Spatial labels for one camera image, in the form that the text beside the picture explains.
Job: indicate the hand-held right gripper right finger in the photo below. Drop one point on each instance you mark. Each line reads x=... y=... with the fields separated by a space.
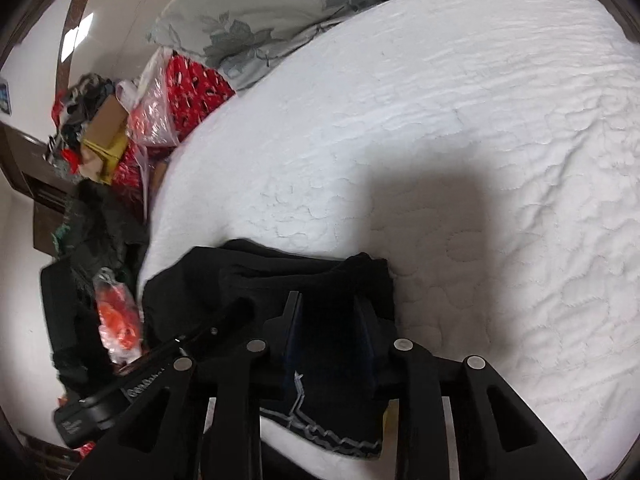
x=365 y=350

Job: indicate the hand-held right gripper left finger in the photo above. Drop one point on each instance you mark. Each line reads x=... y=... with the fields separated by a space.
x=292 y=345

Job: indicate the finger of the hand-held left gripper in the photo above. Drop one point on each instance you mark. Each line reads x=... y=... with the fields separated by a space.
x=230 y=317

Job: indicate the black pants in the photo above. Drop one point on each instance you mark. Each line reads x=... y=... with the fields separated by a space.
x=200 y=280

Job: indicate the clear bag with orange contents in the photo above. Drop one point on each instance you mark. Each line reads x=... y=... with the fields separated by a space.
x=117 y=320

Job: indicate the black case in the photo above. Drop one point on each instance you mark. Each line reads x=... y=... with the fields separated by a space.
x=60 y=290

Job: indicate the dark green cloth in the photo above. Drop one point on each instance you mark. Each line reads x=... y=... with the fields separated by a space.
x=105 y=230

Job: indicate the white quilted bedspread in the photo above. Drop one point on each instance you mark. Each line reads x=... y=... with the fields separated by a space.
x=450 y=160

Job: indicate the clear bag with red contents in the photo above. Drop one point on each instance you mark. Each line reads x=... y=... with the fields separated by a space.
x=152 y=120

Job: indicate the dark wooden cabinet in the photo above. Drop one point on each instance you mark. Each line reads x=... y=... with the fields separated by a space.
x=45 y=185

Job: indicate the cardboard box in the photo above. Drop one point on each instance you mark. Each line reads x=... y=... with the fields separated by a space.
x=107 y=120

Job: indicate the red patterned blanket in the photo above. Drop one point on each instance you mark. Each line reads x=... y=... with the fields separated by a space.
x=195 y=85

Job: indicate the pile of mixed clothes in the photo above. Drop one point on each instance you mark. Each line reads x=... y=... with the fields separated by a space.
x=80 y=95

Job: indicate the grey floral pillow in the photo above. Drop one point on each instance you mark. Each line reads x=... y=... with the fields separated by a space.
x=280 y=5

